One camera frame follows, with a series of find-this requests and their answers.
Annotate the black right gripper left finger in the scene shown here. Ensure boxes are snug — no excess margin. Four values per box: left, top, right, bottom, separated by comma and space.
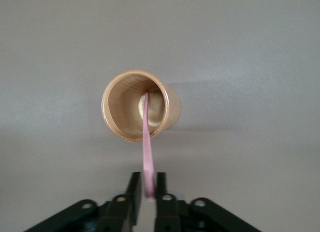
24, 172, 142, 232

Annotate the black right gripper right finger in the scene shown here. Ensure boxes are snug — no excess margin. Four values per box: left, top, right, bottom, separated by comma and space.
153, 172, 261, 232

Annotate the wooden cylindrical cup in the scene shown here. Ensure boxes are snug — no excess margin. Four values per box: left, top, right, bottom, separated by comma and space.
101, 69, 182, 144

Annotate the brown table cover sheet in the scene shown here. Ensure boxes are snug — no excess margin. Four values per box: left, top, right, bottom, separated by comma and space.
0, 0, 320, 232

